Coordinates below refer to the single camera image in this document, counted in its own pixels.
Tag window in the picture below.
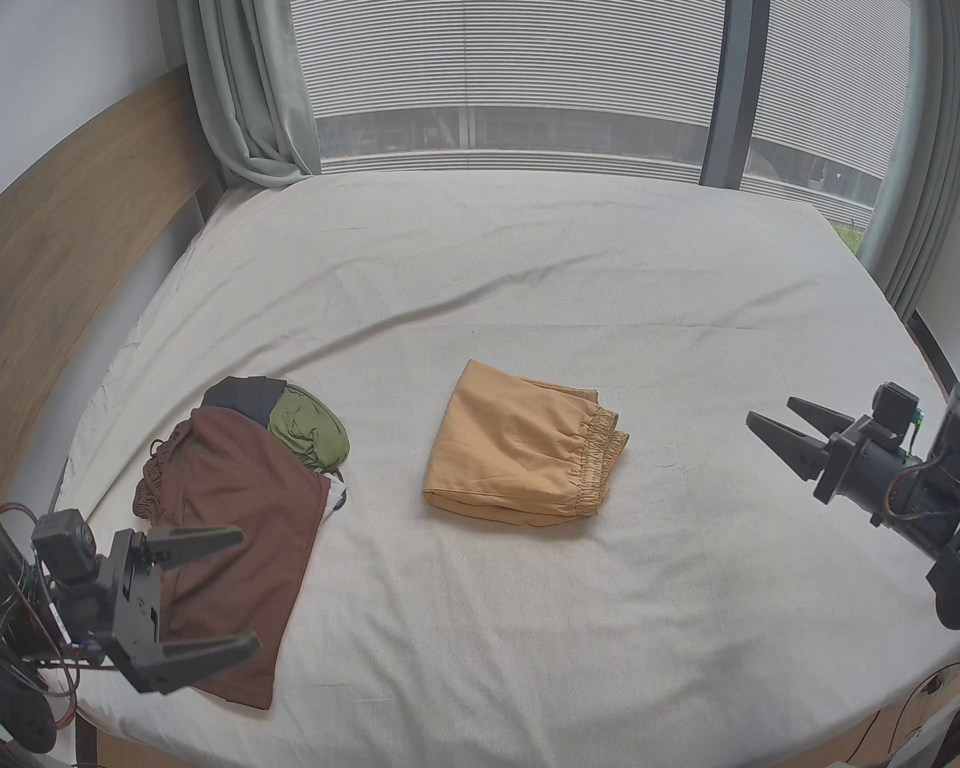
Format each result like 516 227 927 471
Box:
288 0 927 226

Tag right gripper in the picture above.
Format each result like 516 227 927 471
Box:
746 397 921 527

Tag bed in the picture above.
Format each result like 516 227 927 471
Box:
0 63 960 768

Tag green garment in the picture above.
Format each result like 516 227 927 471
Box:
267 384 351 474

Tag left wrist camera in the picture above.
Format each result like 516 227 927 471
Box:
30 508 100 588

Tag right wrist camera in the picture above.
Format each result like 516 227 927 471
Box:
870 381 923 453

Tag white printed garment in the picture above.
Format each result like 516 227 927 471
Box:
318 468 350 520

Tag grey-green curtain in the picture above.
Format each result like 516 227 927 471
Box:
176 0 324 189
858 0 960 324

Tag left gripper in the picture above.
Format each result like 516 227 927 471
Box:
45 525 262 696

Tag brown shorts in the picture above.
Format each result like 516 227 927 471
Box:
133 405 335 711

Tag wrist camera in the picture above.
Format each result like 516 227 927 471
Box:
30 508 100 588
870 381 923 453

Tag tan shorts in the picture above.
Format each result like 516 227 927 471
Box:
422 358 631 530

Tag dark grey garment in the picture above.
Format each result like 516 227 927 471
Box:
202 375 290 435

